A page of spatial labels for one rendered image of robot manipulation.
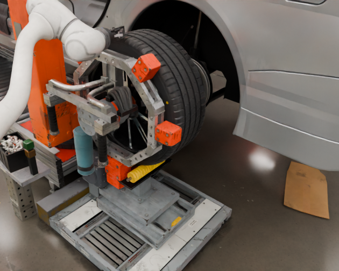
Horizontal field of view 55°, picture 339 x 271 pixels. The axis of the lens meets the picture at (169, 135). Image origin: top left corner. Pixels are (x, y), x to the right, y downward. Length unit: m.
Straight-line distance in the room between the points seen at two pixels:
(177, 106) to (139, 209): 0.76
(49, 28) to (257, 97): 0.89
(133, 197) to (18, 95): 1.10
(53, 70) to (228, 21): 0.88
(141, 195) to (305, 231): 1.09
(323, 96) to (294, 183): 1.37
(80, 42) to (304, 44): 0.83
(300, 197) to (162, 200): 1.08
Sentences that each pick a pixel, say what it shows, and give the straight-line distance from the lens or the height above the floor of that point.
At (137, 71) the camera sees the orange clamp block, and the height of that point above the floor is 1.10.
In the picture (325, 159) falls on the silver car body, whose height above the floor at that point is 0.81.
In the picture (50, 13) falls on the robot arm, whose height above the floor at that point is 1.33.
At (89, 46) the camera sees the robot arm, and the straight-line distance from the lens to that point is 1.17.
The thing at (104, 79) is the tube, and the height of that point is 1.01.
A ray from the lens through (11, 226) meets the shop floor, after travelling 2.28.
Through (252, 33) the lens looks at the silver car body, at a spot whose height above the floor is 1.24.
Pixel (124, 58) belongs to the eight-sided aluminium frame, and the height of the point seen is 1.11.
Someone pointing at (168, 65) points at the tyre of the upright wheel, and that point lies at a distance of 1.41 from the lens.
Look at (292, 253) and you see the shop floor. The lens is 2.19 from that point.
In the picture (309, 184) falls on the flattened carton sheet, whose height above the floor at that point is 0.01.
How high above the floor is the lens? 1.58
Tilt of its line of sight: 32 degrees down
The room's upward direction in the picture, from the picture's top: 4 degrees clockwise
